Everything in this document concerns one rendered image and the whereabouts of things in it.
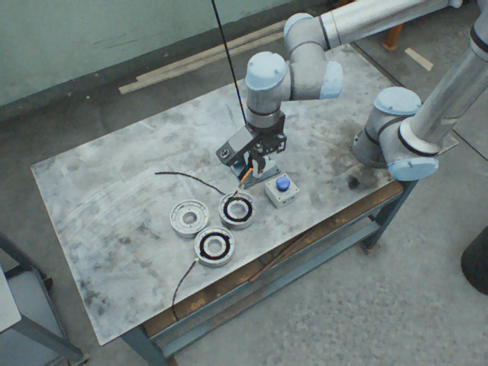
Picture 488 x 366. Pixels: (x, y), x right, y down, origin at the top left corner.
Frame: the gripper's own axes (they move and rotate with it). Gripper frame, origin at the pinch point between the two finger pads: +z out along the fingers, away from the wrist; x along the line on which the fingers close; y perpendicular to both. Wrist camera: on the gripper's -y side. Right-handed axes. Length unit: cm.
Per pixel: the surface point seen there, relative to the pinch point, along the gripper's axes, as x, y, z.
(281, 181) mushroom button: -3.6, 7.5, 5.6
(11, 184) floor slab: 107, -82, 93
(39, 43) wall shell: 156, -40, 53
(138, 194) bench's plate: 15.9, -28.4, 13.0
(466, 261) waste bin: -39, 94, 87
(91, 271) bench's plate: -0.5, -47.2, 13.0
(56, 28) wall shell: 156, -29, 48
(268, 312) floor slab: -15, 3, 93
